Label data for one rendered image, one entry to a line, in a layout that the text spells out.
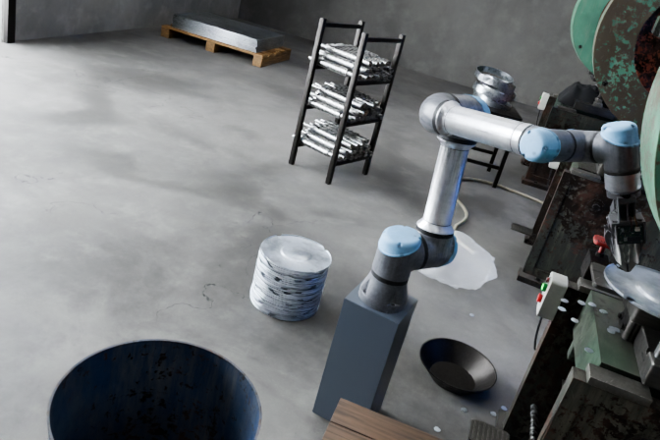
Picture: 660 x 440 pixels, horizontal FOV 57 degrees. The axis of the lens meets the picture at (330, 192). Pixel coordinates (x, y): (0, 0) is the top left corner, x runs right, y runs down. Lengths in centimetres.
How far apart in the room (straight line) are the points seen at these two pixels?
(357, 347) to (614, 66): 171
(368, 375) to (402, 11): 685
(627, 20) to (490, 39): 539
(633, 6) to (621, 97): 38
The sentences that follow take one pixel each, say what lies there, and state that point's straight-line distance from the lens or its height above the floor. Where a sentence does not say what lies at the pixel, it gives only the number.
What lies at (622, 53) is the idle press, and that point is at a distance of 294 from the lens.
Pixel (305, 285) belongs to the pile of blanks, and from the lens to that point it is 240.
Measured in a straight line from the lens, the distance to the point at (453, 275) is 298.
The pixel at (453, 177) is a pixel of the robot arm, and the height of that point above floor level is 86.
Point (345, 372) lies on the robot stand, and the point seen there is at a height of 21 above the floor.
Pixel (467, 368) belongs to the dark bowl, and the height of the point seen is 1.
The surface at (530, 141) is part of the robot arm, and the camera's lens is 143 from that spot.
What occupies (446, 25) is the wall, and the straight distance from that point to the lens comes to 829.
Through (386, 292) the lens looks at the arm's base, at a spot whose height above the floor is 51.
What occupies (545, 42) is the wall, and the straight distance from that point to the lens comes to 822.
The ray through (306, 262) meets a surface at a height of 23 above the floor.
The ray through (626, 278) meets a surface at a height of 78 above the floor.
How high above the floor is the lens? 142
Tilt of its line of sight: 23 degrees down
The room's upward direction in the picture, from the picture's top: 14 degrees clockwise
